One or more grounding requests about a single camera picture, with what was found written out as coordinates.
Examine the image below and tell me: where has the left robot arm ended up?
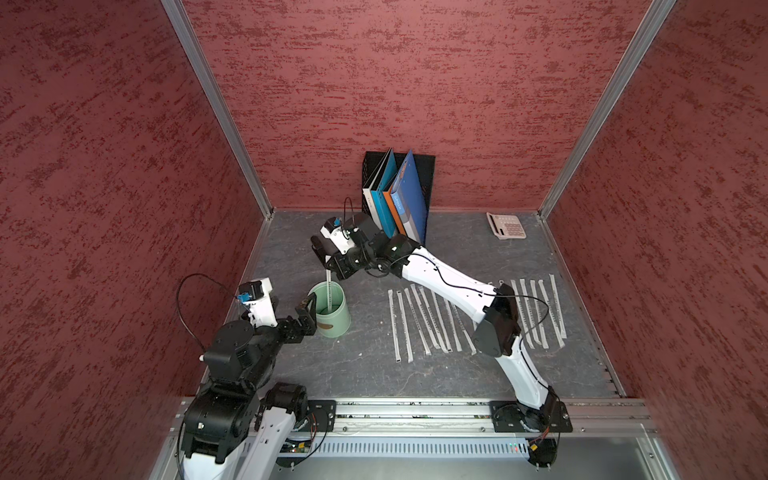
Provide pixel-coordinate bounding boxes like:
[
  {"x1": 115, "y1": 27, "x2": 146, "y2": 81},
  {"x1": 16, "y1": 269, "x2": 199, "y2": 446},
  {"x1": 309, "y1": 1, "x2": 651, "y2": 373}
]
[{"x1": 177, "y1": 293, "x2": 317, "y2": 479}]

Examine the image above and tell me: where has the fourteenth straw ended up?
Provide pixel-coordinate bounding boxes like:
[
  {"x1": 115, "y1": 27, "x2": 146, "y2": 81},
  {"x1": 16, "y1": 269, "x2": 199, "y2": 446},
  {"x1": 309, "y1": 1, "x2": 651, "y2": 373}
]
[{"x1": 396, "y1": 290, "x2": 414, "y2": 364}]

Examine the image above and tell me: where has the right aluminium corner post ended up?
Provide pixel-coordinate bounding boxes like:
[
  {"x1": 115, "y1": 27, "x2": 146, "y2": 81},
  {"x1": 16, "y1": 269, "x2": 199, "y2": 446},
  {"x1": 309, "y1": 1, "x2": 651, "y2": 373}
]
[{"x1": 539, "y1": 0, "x2": 676, "y2": 222}]

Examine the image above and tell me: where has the blue folder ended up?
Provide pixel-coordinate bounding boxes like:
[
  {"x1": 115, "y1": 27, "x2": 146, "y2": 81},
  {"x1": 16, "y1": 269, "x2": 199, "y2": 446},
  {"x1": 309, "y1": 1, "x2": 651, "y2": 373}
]
[{"x1": 388, "y1": 151, "x2": 428, "y2": 244}]

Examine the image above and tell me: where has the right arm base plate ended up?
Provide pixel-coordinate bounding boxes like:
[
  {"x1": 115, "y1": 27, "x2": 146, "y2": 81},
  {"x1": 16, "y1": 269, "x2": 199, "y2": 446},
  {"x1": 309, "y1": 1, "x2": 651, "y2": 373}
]
[{"x1": 489, "y1": 399, "x2": 573, "y2": 435}]

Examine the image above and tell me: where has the aluminium corner post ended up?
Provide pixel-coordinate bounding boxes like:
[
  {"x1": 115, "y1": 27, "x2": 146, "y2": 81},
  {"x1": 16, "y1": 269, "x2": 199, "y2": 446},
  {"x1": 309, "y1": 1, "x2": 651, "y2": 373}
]
[
  {"x1": 161, "y1": 0, "x2": 274, "y2": 221},
  {"x1": 539, "y1": 0, "x2": 676, "y2": 222}
]

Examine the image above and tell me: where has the teal book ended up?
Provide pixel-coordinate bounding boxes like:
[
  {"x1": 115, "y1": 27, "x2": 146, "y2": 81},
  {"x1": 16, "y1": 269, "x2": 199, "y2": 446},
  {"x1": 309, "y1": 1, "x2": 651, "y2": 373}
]
[{"x1": 370, "y1": 148, "x2": 398, "y2": 237}]

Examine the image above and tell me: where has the black stapler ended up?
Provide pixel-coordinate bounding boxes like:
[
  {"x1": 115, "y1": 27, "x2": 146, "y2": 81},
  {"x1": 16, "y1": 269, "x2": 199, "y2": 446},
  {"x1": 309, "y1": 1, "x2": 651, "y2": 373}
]
[{"x1": 310, "y1": 235, "x2": 328, "y2": 267}]

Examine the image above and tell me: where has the sixteenth straw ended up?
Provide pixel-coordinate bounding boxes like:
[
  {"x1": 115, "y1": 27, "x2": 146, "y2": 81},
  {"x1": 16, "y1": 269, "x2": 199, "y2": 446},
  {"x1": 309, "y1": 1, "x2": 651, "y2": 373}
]
[{"x1": 410, "y1": 284, "x2": 440, "y2": 350}]

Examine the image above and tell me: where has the eleventh straw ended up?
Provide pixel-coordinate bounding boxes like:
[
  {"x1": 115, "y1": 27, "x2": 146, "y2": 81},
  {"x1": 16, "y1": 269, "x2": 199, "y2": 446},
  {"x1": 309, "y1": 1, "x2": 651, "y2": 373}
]
[{"x1": 530, "y1": 280, "x2": 549, "y2": 349}]

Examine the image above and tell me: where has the left aluminium corner post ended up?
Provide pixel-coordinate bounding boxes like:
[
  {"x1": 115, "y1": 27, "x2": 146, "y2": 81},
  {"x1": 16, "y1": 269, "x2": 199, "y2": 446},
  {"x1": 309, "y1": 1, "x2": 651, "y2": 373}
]
[{"x1": 161, "y1": 0, "x2": 274, "y2": 221}]

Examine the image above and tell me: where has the fifteenth straw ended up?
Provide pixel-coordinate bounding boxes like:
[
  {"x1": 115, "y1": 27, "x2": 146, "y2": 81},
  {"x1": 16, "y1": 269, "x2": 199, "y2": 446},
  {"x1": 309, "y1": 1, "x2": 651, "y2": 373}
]
[{"x1": 387, "y1": 289, "x2": 402, "y2": 363}]

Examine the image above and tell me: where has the green cup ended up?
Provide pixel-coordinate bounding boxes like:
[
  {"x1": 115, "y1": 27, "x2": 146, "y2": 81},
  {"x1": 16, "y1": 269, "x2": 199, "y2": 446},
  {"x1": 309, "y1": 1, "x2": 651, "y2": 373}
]
[{"x1": 310, "y1": 281, "x2": 351, "y2": 339}]

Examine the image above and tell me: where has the seventeenth straw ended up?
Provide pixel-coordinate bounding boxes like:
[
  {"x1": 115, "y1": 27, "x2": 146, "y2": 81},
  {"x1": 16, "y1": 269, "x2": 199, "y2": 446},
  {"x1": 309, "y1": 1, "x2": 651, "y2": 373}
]
[{"x1": 325, "y1": 269, "x2": 333, "y2": 315}]

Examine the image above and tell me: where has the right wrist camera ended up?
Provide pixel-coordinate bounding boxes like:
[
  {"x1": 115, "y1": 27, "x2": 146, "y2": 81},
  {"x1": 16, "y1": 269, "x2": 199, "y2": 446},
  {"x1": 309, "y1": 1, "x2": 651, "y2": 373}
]
[{"x1": 320, "y1": 217, "x2": 355, "y2": 255}]

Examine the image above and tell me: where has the thirteenth straw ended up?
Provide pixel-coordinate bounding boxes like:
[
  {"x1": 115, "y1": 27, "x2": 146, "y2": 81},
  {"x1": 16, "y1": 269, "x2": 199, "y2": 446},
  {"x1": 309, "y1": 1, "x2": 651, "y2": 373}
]
[{"x1": 405, "y1": 288, "x2": 432, "y2": 356}]

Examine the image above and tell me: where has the black file organizer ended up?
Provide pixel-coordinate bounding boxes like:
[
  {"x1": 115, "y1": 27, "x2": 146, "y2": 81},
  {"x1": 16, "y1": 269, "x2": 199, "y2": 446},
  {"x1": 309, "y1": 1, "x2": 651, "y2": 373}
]
[{"x1": 362, "y1": 149, "x2": 436, "y2": 244}]

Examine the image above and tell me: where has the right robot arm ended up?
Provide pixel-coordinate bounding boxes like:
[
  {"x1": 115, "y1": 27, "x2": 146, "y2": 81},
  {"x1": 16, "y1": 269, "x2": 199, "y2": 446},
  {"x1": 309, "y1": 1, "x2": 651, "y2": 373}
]
[{"x1": 311, "y1": 213, "x2": 564, "y2": 435}]

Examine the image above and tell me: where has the aluminium front rail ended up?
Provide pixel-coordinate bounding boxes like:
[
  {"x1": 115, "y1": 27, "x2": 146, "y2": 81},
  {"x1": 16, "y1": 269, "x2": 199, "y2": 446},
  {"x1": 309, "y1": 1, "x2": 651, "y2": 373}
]
[{"x1": 324, "y1": 397, "x2": 659, "y2": 438}]

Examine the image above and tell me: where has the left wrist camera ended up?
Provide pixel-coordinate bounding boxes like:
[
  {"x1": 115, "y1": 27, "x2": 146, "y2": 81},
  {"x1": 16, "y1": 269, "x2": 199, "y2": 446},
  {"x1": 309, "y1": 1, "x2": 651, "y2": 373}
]
[{"x1": 236, "y1": 278, "x2": 277, "y2": 328}]

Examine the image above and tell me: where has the twelfth straw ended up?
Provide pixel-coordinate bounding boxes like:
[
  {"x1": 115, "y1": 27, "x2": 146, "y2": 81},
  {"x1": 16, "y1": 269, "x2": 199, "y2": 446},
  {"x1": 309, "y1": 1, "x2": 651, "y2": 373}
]
[{"x1": 549, "y1": 274, "x2": 567, "y2": 340}]

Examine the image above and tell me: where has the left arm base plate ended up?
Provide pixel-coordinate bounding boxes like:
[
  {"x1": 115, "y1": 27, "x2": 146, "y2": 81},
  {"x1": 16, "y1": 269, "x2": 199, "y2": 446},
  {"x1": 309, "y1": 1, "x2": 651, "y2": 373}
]
[{"x1": 297, "y1": 399, "x2": 337, "y2": 433}]

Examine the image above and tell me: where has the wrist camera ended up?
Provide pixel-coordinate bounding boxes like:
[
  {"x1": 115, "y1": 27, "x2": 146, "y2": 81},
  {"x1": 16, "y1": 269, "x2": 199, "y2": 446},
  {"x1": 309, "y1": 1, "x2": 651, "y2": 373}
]
[
  {"x1": 236, "y1": 278, "x2": 277, "y2": 328},
  {"x1": 320, "y1": 217, "x2": 355, "y2": 255}
]

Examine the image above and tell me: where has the orange book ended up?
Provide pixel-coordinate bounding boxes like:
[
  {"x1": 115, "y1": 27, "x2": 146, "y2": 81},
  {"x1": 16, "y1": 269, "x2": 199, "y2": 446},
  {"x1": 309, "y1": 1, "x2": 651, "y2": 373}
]
[{"x1": 384, "y1": 189, "x2": 410, "y2": 237}]

